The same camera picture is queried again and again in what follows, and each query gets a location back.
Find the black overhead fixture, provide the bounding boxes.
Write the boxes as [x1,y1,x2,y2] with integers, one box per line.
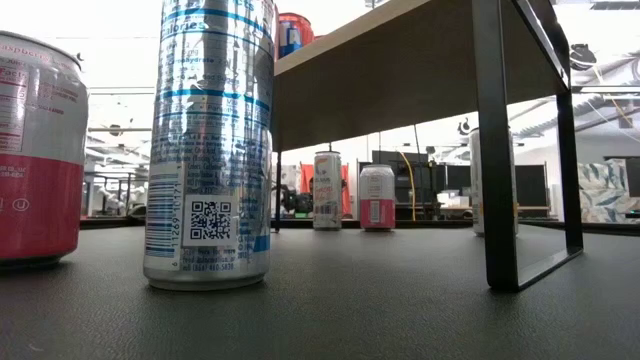
[569,43,599,71]

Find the tall silver can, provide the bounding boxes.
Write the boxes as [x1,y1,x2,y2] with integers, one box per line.
[468,128,519,236]

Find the white Celsius can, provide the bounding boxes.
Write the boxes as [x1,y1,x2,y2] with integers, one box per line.
[312,151,344,232]

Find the black monitor screen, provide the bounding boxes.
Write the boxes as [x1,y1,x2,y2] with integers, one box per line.
[514,164,549,209]

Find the wooden shelf with black frame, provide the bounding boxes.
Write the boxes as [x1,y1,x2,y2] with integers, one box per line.
[272,0,585,293]

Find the red Fanta can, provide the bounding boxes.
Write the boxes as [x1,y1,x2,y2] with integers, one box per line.
[276,12,317,60]

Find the red banner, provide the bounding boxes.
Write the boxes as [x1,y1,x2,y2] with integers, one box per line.
[299,163,353,220]

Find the leaf patterned panel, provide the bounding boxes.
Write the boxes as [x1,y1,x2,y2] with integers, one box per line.
[577,158,640,225]

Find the pink and white can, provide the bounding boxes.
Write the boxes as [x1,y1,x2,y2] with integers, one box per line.
[359,164,397,232]
[0,29,90,266]

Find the person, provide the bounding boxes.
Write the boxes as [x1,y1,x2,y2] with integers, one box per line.
[281,183,315,218]

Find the yellow hanging cable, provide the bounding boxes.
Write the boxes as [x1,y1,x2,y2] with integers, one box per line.
[398,151,417,222]

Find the silver blue slim can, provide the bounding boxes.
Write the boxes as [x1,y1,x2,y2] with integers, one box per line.
[142,0,276,293]

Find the white boxes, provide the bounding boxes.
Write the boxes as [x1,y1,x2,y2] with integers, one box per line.
[437,189,471,209]

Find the white distant robot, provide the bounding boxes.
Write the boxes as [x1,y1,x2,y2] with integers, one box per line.
[97,185,146,217]

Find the black equipment cabinet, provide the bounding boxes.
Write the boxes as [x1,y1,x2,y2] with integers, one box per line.
[370,149,436,221]

